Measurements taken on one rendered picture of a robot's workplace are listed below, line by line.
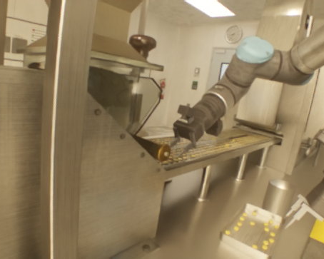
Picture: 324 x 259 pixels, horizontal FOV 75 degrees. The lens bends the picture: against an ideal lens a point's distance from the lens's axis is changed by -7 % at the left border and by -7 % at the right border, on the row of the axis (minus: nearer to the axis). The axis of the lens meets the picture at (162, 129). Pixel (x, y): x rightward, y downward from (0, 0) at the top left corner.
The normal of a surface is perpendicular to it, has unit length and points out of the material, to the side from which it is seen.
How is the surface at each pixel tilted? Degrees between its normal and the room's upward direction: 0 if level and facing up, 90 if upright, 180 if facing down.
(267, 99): 90
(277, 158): 90
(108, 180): 90
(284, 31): 71
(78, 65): 90
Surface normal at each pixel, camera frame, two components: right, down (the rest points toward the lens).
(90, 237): 0.72, 0.24
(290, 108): -0.68, 0.05
